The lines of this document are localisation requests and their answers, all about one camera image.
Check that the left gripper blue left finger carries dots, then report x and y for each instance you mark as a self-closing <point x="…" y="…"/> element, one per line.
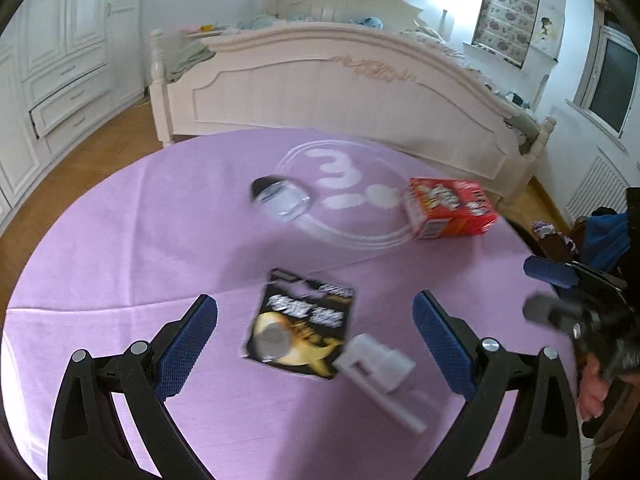
<point x="86" y="437"/>

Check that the clear plastic cup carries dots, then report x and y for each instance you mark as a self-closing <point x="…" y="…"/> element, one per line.
<point x="279" y="198"/>

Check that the white radiator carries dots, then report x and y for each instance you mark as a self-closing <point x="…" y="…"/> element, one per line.
<point x="602" y="186"/>

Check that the patterned window blind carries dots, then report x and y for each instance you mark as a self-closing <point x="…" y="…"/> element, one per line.
<point x="505" y="28"/>

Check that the dark window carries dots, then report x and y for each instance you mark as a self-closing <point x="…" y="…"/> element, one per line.
<point x="611" y="73"/>

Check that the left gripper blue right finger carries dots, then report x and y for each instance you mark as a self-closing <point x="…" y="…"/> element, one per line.
<point x="541" y="439"/>

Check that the blue towel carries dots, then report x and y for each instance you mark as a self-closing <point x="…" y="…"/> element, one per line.
<point x="606" y="240"/>

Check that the red milk carton box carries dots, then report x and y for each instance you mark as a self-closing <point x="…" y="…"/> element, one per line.
<point x="438" y="208"/>

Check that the person's right hand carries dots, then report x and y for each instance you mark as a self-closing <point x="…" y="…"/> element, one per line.
<point x="592" y="390"/>

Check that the white plastic piece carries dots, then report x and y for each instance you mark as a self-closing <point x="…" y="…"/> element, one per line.
<point x="379" y="371"/>

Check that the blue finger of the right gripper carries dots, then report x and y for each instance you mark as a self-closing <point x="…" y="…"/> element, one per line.
<point x="548" y="271"/>
<point x="552" y="312"/>

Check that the floral bed quilt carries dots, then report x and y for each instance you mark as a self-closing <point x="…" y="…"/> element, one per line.
<point x="430" y="39"/>

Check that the white bed frame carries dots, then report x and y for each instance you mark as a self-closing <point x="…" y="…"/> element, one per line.
<point x="338" y="77"/>

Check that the black gold snack packet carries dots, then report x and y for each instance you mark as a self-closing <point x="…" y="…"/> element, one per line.
<point x="301" y="325"/>

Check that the purple tablecloth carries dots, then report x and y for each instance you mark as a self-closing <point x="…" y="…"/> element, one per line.
<point x="134" y="252"/>

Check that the white wardrobe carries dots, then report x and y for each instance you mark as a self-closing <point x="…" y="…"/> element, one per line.
<point x="67" y="67"/>

